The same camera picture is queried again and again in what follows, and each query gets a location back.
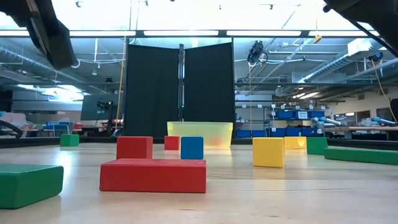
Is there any blue long block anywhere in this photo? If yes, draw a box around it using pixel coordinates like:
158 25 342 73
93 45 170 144
180 136 205 161

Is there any black tripod camera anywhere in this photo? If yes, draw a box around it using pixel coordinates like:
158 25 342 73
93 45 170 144
95 99 114 136

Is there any red cube block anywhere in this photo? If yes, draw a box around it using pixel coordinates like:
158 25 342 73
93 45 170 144
164 135 181 151
116 136 154 160

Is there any black folding partition screen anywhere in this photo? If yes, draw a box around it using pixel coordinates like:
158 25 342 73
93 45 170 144
123 42 236 139

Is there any black curved hose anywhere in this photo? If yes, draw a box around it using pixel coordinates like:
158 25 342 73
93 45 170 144
0 119 24 138

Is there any yellow cube block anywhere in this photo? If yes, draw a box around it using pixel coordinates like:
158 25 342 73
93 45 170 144
252 137 285 169

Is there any white ceiling unit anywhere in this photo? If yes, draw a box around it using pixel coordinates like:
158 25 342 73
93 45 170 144
347 37 389 57

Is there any yellow translucent plastic bin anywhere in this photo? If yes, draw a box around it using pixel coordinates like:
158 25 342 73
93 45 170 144
167 121 234 149

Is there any silver air duct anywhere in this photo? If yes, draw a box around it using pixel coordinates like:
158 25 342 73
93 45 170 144
297 51 379 84
0 43 74 85

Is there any yellow cable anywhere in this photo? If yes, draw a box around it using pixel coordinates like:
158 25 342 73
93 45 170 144
115 35 127 130

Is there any black monitor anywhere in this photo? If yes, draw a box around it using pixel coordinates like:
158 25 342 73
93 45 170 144
80 94 124 122

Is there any green cube block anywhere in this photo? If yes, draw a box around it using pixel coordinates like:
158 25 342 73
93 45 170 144
306 137 329 156
60 134 80 147

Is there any green long block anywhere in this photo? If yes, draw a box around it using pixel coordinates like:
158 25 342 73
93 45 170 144
324 147 398 166

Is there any blue chair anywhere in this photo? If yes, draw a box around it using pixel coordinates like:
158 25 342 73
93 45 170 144
46 121 72 138

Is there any red rectangular block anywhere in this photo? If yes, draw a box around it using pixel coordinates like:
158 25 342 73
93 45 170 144
99 158 207 194

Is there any yellow hanging cord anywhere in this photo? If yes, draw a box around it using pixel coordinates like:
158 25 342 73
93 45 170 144
369 57 398 124

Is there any green rectangular block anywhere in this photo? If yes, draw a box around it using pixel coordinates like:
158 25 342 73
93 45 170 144
0 164 65 210

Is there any wooden workbench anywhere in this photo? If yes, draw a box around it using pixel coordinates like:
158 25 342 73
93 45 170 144
325 125 398 132

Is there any yellow arch block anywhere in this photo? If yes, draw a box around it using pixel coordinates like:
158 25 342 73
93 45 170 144
284 136 308 150

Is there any black overhead frame beam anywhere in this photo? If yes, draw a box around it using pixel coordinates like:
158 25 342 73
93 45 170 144
0 29 398 39

